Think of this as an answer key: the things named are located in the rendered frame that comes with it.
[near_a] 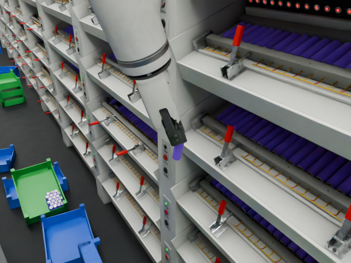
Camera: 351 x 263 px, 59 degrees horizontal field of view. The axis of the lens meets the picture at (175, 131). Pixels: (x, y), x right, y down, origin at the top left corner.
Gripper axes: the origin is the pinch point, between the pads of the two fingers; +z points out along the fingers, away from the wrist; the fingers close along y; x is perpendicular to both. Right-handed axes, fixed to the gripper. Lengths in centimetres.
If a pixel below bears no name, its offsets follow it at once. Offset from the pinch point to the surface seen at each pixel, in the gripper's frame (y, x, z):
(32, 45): -196, -102, 40
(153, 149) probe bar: -30.1, -12.7, 30.7
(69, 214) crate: -51, -70, 75
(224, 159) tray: 1.1, 7.4, 10.6
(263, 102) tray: 5.9, 15.7, -5.4
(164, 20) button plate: -22.4, 4.3, -12.2
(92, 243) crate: -20, -47, 58
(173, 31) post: -19.4, 5.5, -10.6
